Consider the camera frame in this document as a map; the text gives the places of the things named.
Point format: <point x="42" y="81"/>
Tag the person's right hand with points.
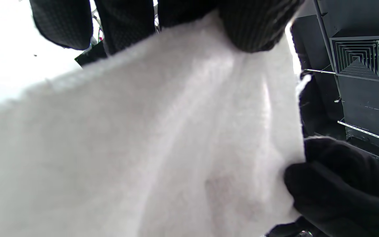
<point x="341" y="197"/>

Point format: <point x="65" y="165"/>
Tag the person's left hand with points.
<point x="123" y="23"/>

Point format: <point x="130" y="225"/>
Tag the square ceiling air vent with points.
<point x="357" y="57"/>

